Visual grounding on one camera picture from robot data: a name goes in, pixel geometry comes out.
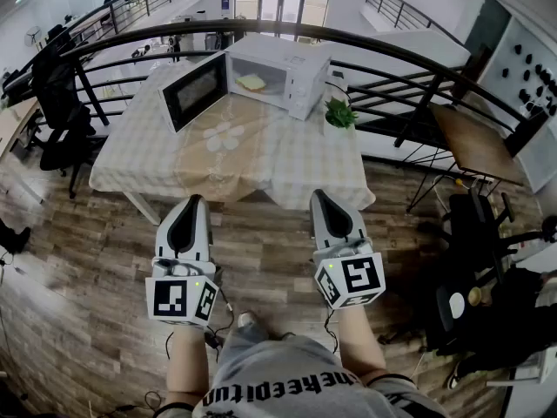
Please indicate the white microwave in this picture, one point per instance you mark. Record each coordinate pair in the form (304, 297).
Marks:
(278, 55)

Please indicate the glass entrance door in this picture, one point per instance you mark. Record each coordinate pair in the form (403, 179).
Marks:
(283, 2)

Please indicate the wooden side table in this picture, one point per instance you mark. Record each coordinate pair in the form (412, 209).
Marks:
(474, 146)

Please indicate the person's left forearm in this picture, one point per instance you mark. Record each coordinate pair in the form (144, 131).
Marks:
(187, 364)

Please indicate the black curved railing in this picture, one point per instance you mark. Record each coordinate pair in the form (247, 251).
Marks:
(383, 42)

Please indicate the person's right forearm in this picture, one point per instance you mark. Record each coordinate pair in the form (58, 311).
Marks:
(359, 346)

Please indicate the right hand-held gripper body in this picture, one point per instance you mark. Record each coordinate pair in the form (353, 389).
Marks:
(359, 274)

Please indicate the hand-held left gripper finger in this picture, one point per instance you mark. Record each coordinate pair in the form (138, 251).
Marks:
(163, 240)
(205, 237)

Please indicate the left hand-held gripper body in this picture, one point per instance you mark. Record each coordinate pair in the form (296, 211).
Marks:
(169, 296)

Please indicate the black office chair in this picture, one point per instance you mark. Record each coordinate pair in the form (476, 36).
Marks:
(491, 320)
(61, 103)

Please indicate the white shelf with black items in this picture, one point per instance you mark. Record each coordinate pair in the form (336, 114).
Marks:
(531, 103)

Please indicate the green potted plant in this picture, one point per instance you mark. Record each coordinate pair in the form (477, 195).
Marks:
(340, 113)

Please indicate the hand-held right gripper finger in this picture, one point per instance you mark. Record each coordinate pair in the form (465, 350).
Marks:
(317, 229)
(354, 227)

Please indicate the black bag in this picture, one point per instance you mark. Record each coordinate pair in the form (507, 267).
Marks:
(13, 237)

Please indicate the white round plate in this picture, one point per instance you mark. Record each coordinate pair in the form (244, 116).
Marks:
(456, 304)

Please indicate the person's grey printed shirt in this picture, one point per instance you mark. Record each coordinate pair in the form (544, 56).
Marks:
(283, 377)

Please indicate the table with checkered cloth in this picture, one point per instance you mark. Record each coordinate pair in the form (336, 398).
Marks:
(243, 163)

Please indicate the person's grey trousers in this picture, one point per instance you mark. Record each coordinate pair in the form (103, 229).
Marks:
(243, 340)

